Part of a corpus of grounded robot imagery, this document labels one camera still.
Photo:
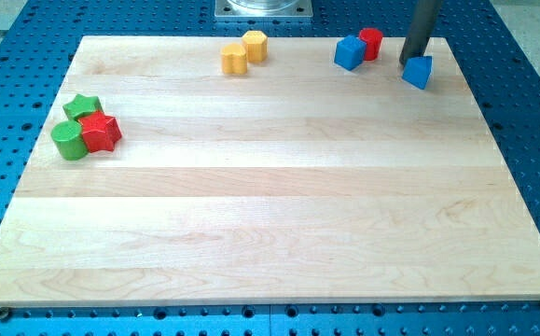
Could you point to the red cylinder block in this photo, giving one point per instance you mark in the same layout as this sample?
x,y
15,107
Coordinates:
x,y
372,37

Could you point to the yellow hexagon block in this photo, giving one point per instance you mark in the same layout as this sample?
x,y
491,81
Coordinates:
x,y
256,45

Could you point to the light wooden board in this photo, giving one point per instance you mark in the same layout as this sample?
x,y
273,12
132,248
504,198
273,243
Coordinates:
x,y
298,182

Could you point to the yellow heart block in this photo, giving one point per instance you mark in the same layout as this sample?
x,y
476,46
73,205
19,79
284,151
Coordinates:
x,y
234,59

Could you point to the blue cube block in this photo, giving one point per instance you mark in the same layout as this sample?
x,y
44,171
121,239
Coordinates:
x,y
350,52

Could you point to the red star block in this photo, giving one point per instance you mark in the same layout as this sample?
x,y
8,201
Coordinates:
x,y
99,131

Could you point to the blue triangular prism block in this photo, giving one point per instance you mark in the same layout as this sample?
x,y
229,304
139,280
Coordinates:
x,y
417,71

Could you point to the green star block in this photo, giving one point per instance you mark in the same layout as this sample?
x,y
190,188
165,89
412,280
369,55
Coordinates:
x,y
82,106

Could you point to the green cylinder block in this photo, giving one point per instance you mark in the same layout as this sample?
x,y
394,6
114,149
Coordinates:
x,y
67,137

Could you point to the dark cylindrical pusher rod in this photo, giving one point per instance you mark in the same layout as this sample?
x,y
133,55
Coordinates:
x,y
419,32

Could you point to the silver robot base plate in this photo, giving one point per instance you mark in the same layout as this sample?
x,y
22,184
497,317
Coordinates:
x,y
240,9

